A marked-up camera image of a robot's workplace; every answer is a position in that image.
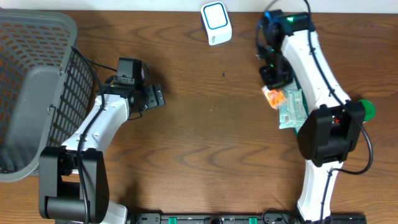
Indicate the green lid white jar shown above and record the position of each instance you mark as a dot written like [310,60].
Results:
[369,109]

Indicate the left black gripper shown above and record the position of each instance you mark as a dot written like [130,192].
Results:
[152,101]

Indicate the white barcode scanner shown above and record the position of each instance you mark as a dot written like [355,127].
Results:
[216,23]

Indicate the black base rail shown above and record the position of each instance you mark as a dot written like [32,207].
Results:
[267,218]

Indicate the teal wet wipes packet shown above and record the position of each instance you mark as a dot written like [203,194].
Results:
[286,112]

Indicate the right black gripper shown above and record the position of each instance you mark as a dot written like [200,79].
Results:
[269,80]

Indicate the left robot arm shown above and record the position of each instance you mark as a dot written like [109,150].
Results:
[72,177]

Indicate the green white 3M package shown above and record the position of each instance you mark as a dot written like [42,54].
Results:
[300,107]

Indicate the grey plastic shopping basket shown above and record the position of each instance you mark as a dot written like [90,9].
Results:
[46,88]

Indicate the orange Kleenex tissue pack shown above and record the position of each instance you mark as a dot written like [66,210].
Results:
[274,97]

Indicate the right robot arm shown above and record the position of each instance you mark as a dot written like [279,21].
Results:
[332,122]

